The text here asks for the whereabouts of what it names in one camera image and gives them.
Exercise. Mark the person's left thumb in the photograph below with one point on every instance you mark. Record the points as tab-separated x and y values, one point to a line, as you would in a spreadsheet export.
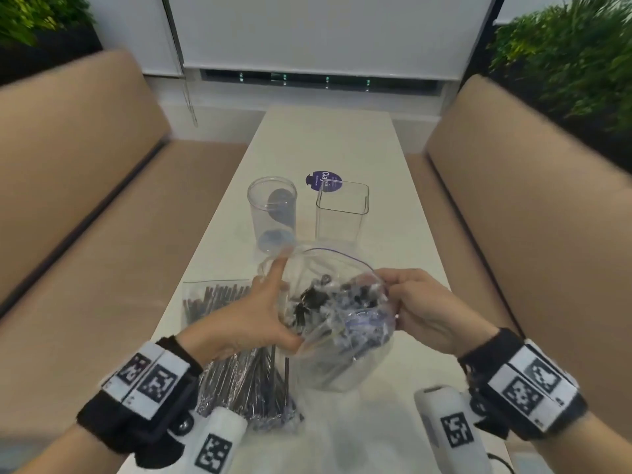
273	278

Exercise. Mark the clear round plastic cup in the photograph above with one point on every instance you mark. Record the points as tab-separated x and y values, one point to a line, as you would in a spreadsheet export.
272	217

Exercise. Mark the tan upholstered bench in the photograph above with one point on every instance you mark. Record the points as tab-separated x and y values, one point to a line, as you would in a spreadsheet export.
533	231
89	217

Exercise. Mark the person's right thumb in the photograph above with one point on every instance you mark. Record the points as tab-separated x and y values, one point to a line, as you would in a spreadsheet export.
399	277

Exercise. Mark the person's left hand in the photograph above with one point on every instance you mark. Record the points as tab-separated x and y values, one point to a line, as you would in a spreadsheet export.
237	323

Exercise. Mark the wide white roller blind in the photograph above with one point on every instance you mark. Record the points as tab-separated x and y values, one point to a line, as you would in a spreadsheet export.
326	29

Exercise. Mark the pile of black pen parts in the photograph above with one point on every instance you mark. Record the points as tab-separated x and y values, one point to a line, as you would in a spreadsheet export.
345	315

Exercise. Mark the black wrist marker band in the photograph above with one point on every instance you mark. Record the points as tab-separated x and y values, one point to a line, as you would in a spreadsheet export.
143	389
523	385

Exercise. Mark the person's right hand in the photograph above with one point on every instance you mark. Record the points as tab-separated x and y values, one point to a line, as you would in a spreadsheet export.
439	315

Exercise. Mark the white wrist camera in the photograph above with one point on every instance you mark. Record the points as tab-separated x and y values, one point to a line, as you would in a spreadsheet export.
215	441
452	429

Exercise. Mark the black left wrist marker band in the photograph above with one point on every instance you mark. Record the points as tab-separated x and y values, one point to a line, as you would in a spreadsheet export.
143	389

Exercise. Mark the person's right forearm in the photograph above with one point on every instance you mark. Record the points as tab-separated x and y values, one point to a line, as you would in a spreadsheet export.
587	446

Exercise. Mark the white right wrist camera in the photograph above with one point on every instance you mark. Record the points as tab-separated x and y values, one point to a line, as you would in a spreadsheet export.
452	429

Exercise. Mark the bundle of black pens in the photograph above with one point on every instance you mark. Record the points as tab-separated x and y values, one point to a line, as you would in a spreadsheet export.
247	380

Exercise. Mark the green leafy plant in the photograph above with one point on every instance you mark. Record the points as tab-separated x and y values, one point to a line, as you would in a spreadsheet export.
34	24
568	59

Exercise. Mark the purple round sticker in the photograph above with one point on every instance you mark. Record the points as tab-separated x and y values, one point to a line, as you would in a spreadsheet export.
316	180

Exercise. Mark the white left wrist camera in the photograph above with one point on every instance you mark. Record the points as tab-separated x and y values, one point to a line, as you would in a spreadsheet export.
215	441

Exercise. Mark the black right wrist marker band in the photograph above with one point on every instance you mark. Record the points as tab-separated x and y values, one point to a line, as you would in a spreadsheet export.
523	385

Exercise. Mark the narrow white roller blind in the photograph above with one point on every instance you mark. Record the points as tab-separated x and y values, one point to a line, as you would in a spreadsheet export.
133	34

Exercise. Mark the clear zip plastic bag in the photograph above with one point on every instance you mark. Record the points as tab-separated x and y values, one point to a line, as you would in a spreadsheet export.
340	370

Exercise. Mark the person's left forearm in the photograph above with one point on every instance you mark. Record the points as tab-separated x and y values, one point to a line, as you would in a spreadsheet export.
47	451

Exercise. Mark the clear square plastic container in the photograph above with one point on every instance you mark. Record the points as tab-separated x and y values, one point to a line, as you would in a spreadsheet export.
341	214

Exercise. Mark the clear plastic bag of pens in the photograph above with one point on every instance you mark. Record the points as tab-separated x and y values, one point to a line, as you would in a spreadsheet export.
197	301

